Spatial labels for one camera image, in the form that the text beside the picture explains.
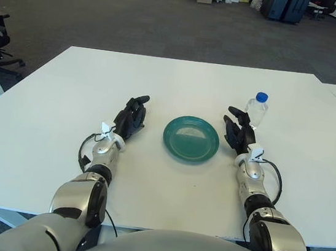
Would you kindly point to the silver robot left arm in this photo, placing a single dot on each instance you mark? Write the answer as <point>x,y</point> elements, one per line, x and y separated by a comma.
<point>78,194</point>

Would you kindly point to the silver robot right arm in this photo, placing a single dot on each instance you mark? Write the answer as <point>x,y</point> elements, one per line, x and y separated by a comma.
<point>280,236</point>

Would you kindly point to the white plastic bag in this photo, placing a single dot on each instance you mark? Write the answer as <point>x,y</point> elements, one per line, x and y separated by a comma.
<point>256,2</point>

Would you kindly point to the black suitcase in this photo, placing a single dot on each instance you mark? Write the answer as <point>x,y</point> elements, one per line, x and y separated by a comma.
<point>267,5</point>

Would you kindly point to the green round plate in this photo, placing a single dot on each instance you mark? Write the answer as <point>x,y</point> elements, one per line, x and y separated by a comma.
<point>190,147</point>

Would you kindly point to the black rolling chair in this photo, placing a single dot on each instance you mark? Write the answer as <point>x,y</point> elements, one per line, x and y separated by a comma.
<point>318,10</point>

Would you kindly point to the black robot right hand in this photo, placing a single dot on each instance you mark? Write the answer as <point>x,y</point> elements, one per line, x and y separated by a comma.
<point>241,136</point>

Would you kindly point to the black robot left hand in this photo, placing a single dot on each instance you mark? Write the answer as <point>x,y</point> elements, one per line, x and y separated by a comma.
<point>130,120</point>

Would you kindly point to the clear bottle with blue cap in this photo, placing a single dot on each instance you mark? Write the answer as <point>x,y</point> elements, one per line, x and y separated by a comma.
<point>256,112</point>

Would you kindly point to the dark blue suitcase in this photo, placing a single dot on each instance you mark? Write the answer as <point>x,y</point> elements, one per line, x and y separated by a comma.
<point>296,9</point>

